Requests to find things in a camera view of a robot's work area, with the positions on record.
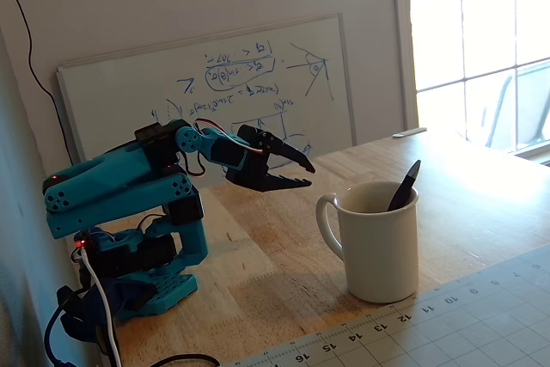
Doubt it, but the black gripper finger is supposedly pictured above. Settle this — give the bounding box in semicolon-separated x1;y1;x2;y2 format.
256;129;317;175
261;172;314;195

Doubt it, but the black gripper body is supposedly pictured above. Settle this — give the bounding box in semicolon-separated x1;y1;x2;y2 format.
223;124;276;193

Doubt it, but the black pen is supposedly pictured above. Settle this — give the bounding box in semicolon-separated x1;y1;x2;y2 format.
386;159;423;212

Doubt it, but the white ceramic mug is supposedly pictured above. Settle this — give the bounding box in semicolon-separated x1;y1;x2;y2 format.
315;180;420;304

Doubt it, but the small white flat object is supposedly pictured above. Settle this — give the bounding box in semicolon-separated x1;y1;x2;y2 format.
392;126;429;138

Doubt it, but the whiteboard with blue writing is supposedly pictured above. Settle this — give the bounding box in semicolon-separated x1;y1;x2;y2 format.
56;12;358;190

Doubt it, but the blue clamp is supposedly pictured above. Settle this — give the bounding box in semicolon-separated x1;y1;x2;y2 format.
58;276;158;345

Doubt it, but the motor controller board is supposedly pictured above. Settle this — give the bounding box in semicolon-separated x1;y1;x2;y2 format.
73;235;95;254

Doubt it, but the grey gridded cutting mat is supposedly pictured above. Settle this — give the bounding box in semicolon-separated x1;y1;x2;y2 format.
223;244;550;367

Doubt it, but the white framed window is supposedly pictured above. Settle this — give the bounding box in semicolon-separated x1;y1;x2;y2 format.
391;0;550;167

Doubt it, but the pale outdoor chair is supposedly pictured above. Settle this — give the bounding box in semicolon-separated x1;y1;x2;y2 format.
480;58;550;154

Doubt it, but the white usb cable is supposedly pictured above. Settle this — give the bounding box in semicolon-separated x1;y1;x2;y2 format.
79;248;124;367

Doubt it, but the thin black cable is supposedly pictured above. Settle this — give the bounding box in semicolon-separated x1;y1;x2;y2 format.
147;353;222;367

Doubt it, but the black wall cable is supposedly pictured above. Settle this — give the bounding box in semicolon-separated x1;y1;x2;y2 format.
4;0;76;167

